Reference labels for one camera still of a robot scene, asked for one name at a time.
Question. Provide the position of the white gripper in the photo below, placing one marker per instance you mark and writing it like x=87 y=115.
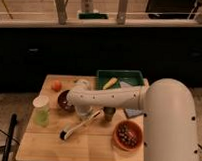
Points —
x=83 y=111

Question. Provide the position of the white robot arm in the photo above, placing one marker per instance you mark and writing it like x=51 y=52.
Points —
x=170 y=127

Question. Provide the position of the dark red bowl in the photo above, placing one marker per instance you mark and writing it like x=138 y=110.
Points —
x=63 y=103

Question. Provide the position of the small dark cup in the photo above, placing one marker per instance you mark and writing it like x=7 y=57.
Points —
x=109 y=113

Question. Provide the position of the orange fruit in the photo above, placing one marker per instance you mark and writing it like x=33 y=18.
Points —
x=56 y=85

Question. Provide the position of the green plastic tray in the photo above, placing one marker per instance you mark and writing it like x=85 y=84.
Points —
x=131 y=77

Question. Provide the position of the green cup with lid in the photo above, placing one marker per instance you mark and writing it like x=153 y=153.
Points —
x=41 y=110

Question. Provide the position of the yellow corn cob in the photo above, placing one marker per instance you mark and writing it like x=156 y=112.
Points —
x=111 y=82

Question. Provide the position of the blue cloth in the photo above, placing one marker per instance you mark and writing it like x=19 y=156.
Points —
x=130 y=113

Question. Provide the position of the orange bowl with beads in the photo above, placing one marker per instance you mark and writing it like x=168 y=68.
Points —
x=127 y=135

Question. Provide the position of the black pole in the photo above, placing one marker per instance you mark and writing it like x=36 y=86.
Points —
x=7 y=148

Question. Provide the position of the green block on shelf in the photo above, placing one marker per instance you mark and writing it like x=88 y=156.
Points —
x=91 y=16

